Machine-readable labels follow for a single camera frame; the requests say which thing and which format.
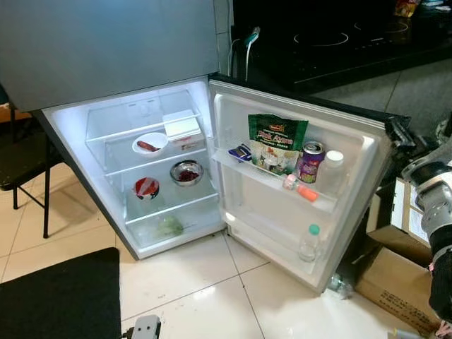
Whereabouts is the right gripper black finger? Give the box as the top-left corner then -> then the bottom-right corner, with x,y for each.
386,117 -> 415,150

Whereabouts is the teal capped water bottle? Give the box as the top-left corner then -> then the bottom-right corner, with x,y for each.
298,224 -> 322,263

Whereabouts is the silver fridge door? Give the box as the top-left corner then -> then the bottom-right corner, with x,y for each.
208,76 -> 398,294

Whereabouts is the silver fridge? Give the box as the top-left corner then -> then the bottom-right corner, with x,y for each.
0,0 -> 234,261

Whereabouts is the open white lined cardboard box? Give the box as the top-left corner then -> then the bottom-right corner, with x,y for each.
367,177 -> 433,245

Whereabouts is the white capped clear bottle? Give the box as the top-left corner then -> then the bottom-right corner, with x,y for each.
318,150 -> 345,199

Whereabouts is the purple drink can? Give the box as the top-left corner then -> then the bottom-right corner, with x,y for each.
298,141 -> 326,184

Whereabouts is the black kitchen counter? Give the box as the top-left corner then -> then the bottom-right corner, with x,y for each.
230,0 -> 452,96

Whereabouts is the small orange bottle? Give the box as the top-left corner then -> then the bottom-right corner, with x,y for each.
284,174 -> 320,203

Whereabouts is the green snack bag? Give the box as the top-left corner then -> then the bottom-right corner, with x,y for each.
247,113 -> 309,177

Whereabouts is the orange snack bag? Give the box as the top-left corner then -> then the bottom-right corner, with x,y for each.
395,0 -> 422,18

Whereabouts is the brown printed cardboard box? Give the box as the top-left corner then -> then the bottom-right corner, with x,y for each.
355,244 -> 442,337

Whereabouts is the empty clear plastic bottle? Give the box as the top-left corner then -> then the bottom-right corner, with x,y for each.
326,274 -> 355,299

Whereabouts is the small blue packet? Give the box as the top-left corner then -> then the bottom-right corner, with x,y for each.
230,145 -> 254,164

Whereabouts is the steel bowl red food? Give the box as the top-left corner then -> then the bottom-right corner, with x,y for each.
170,160 -> 204,187

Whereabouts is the white food box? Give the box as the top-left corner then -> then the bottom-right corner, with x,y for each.
162,109 -> 205,143

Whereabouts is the green leafy vegetable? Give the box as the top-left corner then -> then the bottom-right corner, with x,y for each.
155,215 -> 185,238

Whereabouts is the white bowl with sausage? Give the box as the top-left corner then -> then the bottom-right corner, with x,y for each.
131,132 -> 169,157

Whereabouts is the red lidded glass bowl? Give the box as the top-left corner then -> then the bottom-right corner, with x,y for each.
133,177 -> 160,201

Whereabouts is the black folding chair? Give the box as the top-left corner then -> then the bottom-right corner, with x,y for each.
0,85 -> 54,239

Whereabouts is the black floor mat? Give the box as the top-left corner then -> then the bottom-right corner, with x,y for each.
0,247 -> 122,339

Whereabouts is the white cable teal plug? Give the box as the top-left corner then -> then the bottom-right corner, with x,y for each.
230,27 -> 262,83

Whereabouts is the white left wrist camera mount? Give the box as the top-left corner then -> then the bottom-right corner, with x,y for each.
131,314 -> 162,339

